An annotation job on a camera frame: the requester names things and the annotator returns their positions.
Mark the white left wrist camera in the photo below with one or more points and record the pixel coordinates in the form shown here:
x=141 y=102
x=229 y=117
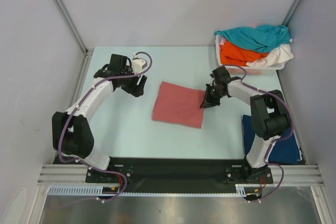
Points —
x=138 y=64

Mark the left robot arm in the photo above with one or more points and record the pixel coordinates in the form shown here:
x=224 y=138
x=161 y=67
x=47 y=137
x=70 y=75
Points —
x=71 y=133

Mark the orange t shirt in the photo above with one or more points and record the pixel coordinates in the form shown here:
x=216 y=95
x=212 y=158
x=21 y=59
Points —
x=234 y=55

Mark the pink polo shirt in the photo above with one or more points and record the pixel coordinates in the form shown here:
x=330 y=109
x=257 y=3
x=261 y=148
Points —
x=179 y=105

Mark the white slotted cable duct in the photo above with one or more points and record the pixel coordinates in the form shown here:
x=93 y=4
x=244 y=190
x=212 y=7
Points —
x=106 y=191

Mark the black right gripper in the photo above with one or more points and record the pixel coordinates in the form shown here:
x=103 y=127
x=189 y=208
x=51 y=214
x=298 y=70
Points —
x=208 y=101

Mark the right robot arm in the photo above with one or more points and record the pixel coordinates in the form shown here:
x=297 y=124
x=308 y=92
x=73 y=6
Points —
x=270 y=115

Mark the folded navy blue shirt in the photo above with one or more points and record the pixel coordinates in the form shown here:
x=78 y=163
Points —
x=284 y=152

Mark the white plastic laundry basket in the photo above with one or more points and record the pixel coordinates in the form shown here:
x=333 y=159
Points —
x=249 y=70

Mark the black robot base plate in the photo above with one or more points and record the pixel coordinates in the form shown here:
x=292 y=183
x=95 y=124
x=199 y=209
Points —
x=179 y=176

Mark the aluminium frame post left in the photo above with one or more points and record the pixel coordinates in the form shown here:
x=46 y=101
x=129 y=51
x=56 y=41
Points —
x=60 y=5

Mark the teal t shirt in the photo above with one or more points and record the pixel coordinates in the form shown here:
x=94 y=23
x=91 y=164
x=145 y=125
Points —
x=262 y=39

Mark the white t shirt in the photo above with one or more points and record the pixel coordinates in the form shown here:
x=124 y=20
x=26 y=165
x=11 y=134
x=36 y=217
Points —
x=281 y=54

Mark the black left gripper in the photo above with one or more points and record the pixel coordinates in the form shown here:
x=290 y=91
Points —
x=136 y=90

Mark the aluminium frame rail front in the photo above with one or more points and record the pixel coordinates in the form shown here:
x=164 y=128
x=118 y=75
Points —
x=71 y=174

